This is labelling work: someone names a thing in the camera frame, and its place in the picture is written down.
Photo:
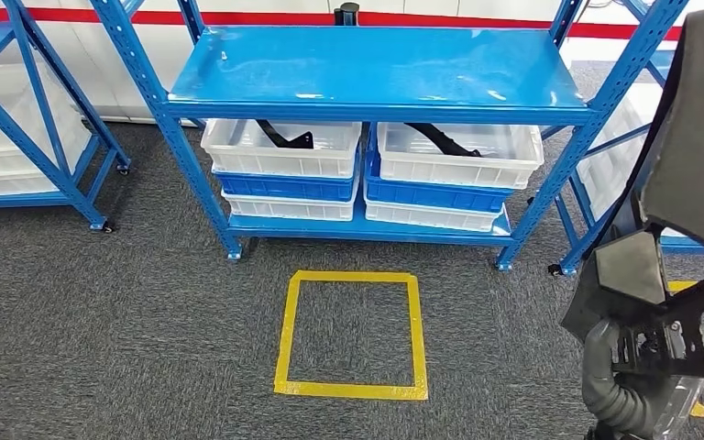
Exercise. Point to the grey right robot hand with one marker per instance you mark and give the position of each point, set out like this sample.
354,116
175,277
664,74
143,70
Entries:
607,395

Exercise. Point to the black plastic panel part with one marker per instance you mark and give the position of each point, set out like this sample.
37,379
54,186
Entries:
698,152

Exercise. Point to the blue metal shelf rack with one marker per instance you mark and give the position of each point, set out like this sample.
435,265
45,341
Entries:
577,243
376,67
18,200

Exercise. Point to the translucent white storage crate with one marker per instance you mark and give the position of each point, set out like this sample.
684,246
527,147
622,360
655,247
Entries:
0,121
6,182
616,164

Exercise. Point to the white plastic crate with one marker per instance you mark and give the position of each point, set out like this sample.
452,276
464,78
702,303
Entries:
291,209
431,218
279,161
455,170

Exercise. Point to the red barrier belt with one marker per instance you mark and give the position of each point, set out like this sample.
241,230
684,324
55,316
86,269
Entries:
267,18

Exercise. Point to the black plastic bracket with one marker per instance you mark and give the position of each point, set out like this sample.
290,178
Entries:
443,141
285,141

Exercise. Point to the black barrier post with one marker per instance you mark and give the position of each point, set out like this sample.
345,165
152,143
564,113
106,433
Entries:
347,13

